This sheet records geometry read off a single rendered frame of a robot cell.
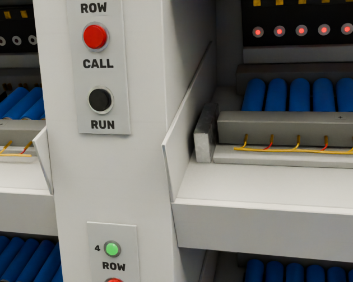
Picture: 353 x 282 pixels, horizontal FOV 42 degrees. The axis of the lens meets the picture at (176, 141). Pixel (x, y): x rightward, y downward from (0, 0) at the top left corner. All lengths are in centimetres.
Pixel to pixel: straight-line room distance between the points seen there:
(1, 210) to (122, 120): 14
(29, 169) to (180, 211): 14
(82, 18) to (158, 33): 5
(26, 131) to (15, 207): 7
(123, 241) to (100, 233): 2
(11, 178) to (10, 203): 2
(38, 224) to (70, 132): 9
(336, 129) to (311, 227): 8
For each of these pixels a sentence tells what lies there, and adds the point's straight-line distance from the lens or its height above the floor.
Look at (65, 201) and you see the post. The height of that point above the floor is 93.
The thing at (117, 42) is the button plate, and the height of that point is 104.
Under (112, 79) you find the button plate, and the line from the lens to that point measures 32.
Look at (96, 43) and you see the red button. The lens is 32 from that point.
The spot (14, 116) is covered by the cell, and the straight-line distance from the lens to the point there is 46.
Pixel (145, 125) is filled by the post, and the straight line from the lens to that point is 32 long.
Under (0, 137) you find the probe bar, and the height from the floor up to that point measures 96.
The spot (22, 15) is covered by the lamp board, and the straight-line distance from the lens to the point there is 54.
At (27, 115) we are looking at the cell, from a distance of 45.
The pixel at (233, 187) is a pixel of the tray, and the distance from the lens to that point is 34.
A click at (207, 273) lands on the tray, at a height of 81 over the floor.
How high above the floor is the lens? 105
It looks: 14 degrees down
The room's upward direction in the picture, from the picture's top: 2 degrees counter-clockwise
